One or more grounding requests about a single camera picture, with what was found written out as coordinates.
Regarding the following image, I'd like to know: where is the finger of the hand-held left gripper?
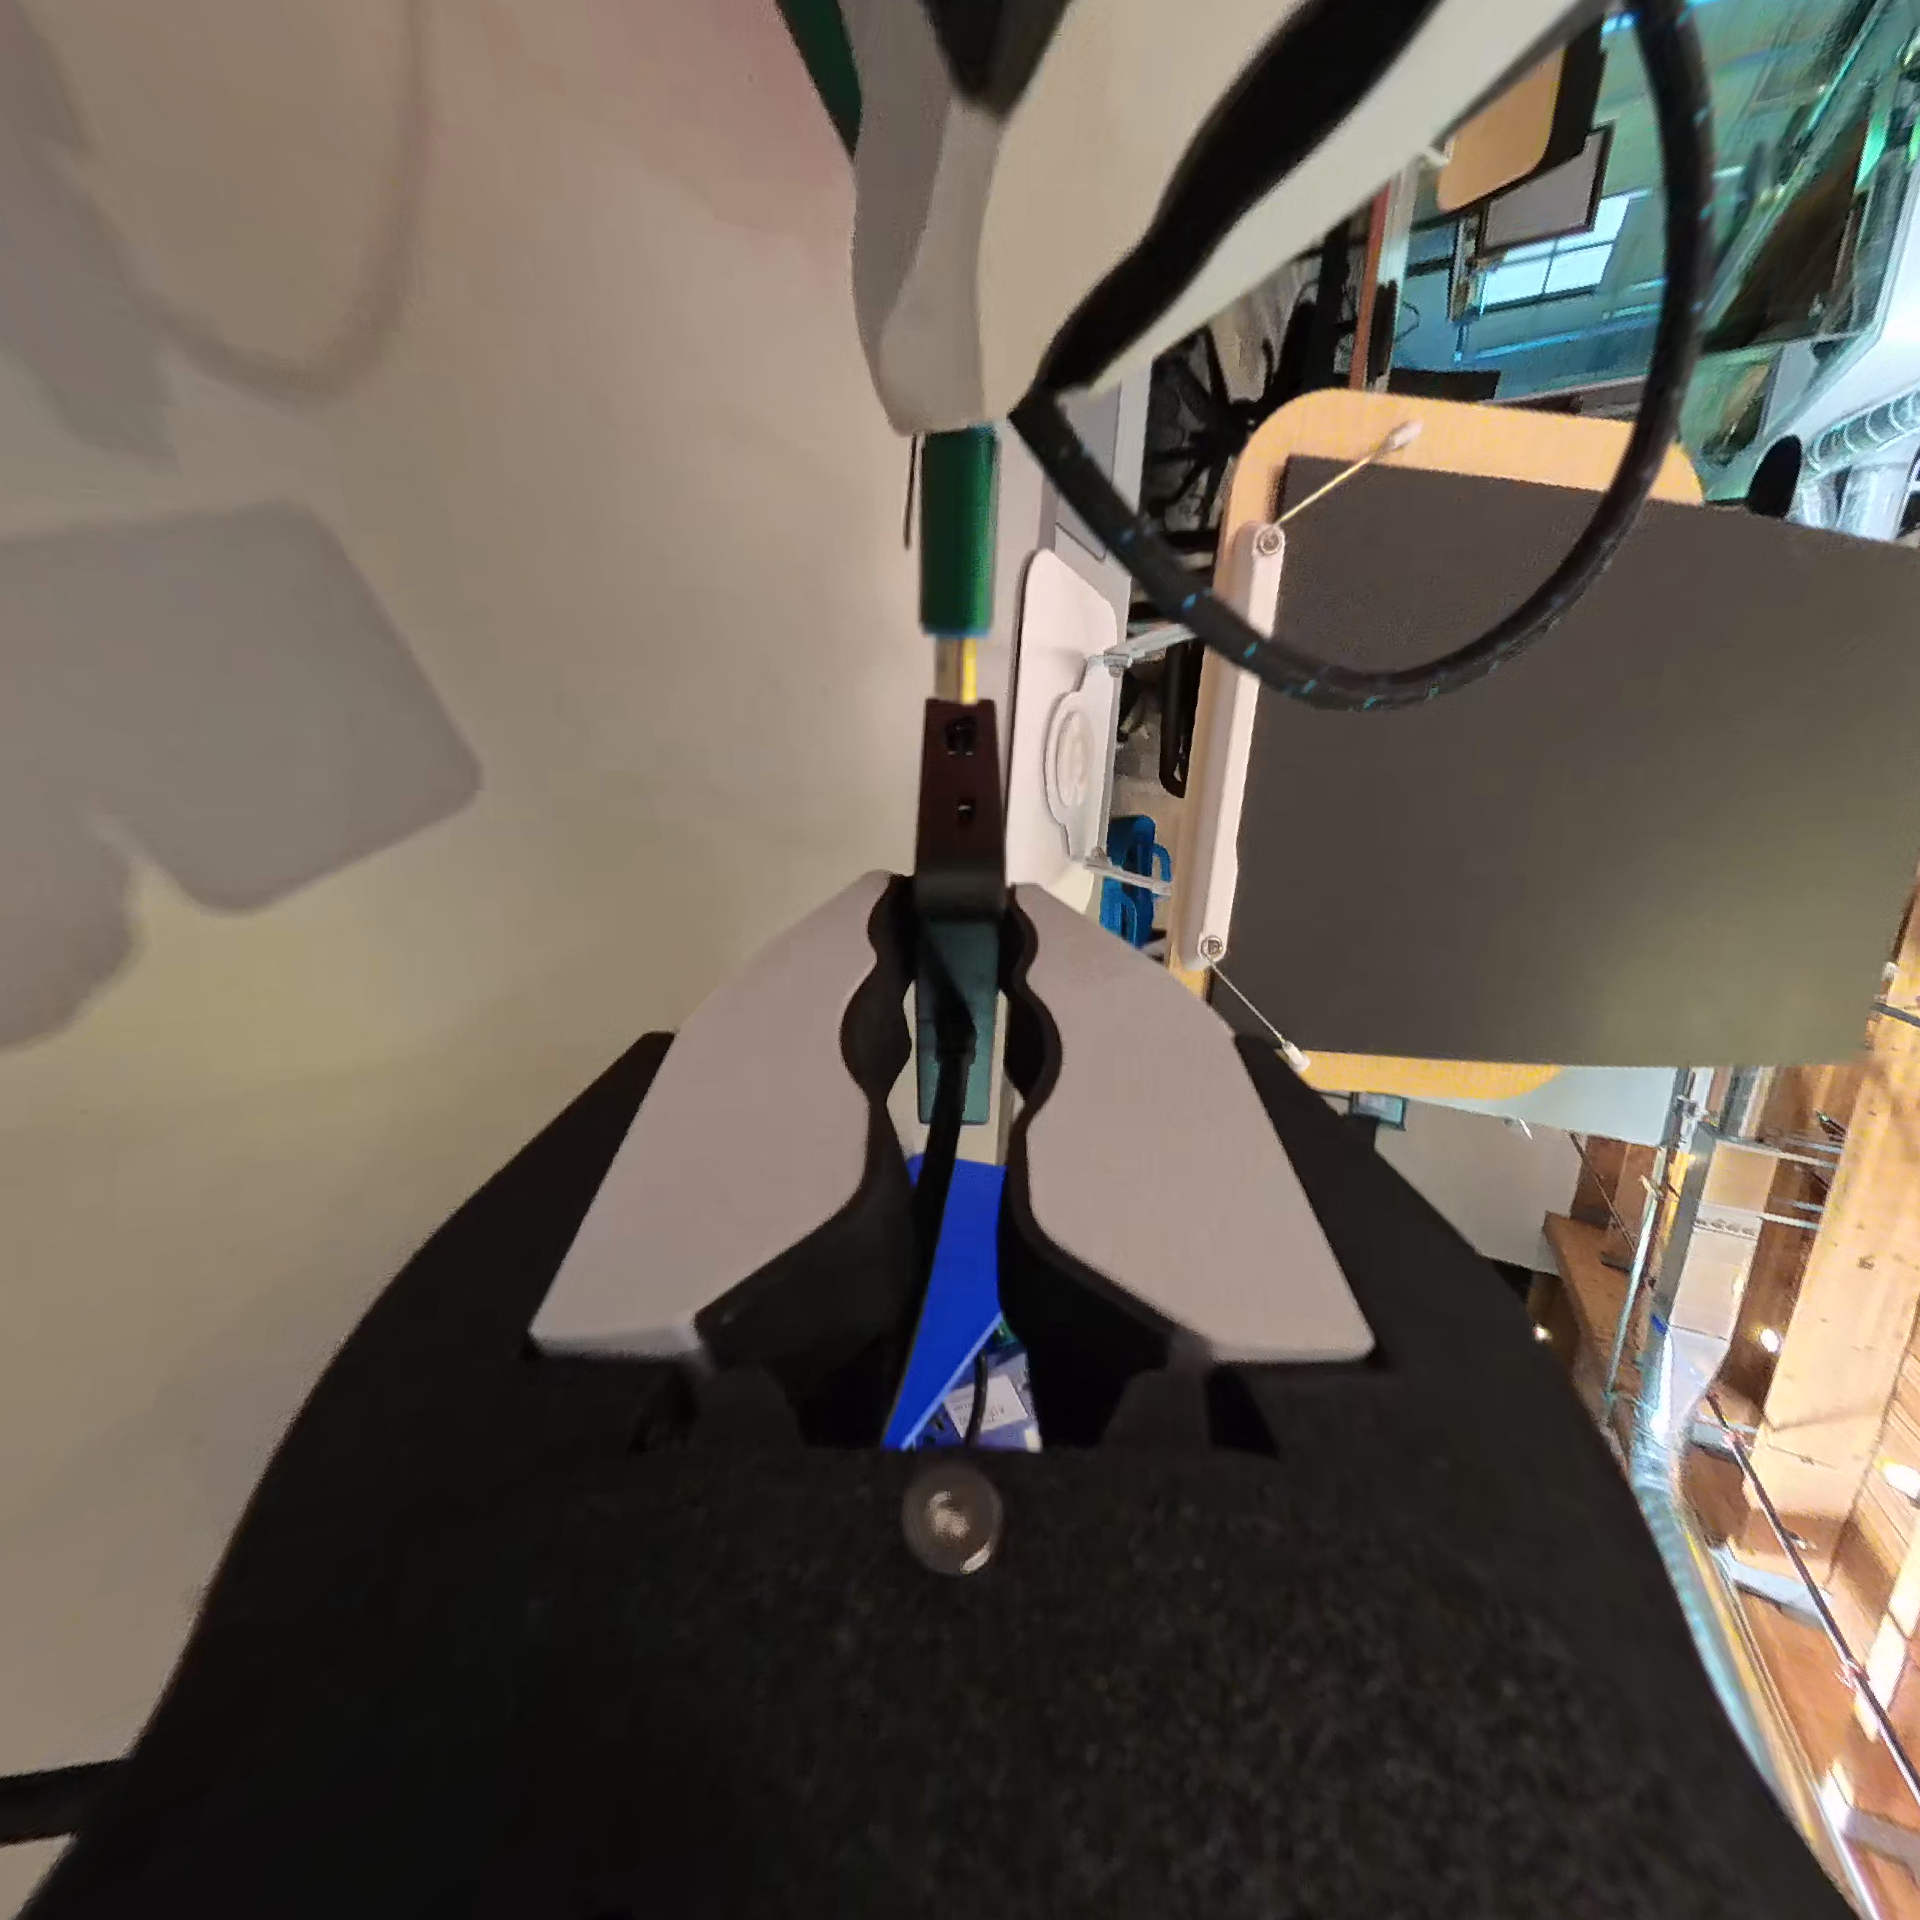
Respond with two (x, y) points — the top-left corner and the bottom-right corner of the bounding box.
(849, 0), (1343, 439)
(1035, 0), (1622, 421)

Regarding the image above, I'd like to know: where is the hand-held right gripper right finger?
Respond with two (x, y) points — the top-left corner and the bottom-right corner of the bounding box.
(1000, 885), (1381, 1435)

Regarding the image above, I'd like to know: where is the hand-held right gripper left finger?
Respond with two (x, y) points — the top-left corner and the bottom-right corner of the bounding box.
(528, 875), (918, 1435)

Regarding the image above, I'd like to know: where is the smooth black hub cable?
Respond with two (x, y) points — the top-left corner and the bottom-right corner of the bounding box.
(900, 1035), (991, 1447)

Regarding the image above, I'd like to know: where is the blue plastic bin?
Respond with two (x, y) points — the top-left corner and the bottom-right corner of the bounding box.
(894, 1156), (1039, 1447)

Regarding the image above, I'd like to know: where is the black braided cable green plug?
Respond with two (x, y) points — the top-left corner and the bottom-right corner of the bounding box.
(773, 0), (1718, 721)

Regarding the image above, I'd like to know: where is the black usb hub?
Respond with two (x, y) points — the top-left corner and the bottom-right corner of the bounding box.
(900, 695), (1022, 1201)

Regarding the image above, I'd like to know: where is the silver stand base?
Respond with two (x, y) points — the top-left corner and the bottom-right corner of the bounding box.
(1005, 539), (1201, 888)

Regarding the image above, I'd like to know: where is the tablet stand with dark board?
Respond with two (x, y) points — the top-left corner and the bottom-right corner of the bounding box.
(1185, 406), (1920, 1105)

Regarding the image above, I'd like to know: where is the white bar with wire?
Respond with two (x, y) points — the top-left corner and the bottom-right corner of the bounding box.
(1193, 419), (1430, 1068)

